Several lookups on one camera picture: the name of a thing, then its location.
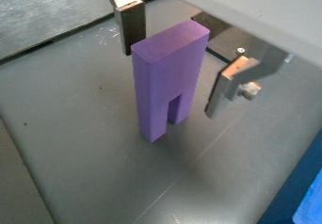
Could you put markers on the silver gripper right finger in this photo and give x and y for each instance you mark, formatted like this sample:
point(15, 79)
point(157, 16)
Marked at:
point(236, 79)

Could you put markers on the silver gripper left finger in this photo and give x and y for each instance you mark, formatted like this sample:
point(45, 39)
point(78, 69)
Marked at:
point(132, 21)

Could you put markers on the black curved stand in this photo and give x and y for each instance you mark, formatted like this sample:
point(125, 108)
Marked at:
point(229, 42)

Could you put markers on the purple double-square block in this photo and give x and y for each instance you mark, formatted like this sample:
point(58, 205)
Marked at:
point(168, 62)

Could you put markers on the blue foam shape-sorter block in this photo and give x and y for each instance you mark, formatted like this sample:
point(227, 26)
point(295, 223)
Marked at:
point(292, 193)

